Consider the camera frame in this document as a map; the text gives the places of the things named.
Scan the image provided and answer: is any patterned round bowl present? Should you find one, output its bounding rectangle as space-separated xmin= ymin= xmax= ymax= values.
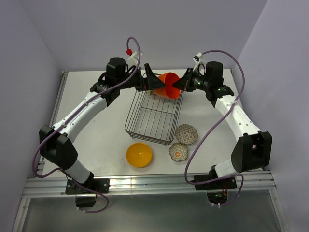
xmin=175 ymin=124 xmax=198 ymax=145

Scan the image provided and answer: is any black wire dish rack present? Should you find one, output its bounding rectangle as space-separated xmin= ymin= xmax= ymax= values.
xmin=125 ymin=91 xmax=183 ymax=145

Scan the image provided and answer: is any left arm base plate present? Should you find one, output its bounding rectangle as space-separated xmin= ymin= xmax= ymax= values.
xmin=65 ymin=178 xmax=110 ymax=195

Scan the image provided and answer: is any flower shaped patterned dish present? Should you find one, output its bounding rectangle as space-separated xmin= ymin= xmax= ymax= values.
xmin=169 ymin=143 xmax=188 ymax=162

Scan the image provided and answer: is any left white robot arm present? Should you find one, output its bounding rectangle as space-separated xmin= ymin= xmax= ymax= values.
xmin=39 ymin=57 xmax=165 ymax=193

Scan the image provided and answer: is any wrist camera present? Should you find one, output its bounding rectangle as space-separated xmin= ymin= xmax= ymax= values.
xmin=126 ymin=49 xmax=140 ymax=66
xmin=193 ymin=52 xmax=206 ymax=73

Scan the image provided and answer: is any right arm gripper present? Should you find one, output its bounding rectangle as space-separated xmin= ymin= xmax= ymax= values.
xmin=172 ymin=68 xmax=211 ymax=92

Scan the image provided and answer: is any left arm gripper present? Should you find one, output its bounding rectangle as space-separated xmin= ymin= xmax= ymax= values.
xmin=117 ymin=64 xmax=166 ymax=92

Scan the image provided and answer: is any red orange square bowl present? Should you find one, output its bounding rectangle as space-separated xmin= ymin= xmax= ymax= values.
xmin=153 ymin=72 xmax=181 ymax=99

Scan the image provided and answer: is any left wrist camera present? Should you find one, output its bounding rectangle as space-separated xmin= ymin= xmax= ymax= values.
xmin=126 ymin=49 xmax=140 ymax=66

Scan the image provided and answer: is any yellow round bowl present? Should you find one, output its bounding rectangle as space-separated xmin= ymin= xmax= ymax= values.
xmin=126 ymin=143 xmax=152 ymax=168

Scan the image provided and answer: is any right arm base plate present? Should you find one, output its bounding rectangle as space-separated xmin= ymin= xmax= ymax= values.
xmin=192 ymin=174 xmax=237 ymax=190

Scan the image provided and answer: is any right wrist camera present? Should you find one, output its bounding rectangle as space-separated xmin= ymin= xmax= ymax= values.
xmin=193 ymin=52 xmax=206 ymax=73

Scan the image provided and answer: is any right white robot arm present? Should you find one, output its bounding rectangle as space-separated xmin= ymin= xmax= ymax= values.
xmin=173 ymin=61 xmax=272 ymax=189

